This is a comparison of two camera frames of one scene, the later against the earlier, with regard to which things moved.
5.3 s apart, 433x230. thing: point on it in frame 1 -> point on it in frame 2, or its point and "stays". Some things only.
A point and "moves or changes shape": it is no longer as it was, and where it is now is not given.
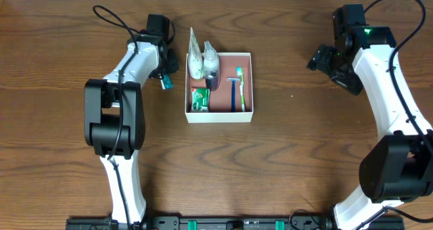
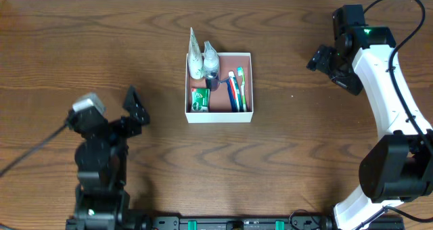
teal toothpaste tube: [166, 82] -> [236, 92]
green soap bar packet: [200, 99] stays
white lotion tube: [195, 57] stays
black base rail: [224, 222] stays
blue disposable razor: [233, 91] moves or changes shape
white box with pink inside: [233, 101] stays
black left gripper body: [171, 64] -> [119, 128]
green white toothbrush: [240, 74] stays
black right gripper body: [325, 59] stays
